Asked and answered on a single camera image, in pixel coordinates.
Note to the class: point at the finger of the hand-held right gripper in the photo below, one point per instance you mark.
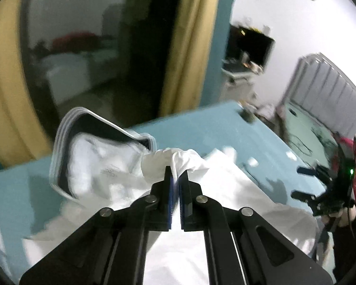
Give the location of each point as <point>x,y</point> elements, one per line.
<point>308,171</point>
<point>302,196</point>

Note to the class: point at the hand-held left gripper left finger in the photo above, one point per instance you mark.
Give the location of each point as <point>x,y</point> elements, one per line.
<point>172,190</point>

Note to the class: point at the black wall shelf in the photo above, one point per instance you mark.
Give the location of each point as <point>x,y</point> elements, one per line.
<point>249,46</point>

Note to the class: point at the teal curtain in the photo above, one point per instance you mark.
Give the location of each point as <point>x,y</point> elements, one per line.
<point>224,6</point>

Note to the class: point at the person's right hand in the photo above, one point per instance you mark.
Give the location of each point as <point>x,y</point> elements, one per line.
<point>342,219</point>

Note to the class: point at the yellow curtain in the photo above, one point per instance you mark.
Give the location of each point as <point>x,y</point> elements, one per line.
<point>192,50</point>
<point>6,95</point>

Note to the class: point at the white jacket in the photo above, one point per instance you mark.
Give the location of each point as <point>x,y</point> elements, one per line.
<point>106,160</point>

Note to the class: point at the dark glass window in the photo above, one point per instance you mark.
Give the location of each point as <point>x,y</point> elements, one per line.
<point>92,65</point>

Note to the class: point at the grey padded headboard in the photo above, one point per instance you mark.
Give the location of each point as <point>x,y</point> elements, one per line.
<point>326,89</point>

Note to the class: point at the small dark object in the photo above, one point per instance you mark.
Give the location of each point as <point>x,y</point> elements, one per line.
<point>246,115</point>

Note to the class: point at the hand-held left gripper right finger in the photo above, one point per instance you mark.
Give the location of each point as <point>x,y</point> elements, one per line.
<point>181,196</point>

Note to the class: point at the teal printed bed blanket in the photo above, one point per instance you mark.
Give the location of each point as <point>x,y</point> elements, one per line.
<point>195,130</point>

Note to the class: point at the light green bed sheet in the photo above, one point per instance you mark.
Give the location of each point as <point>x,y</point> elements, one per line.
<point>305,130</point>

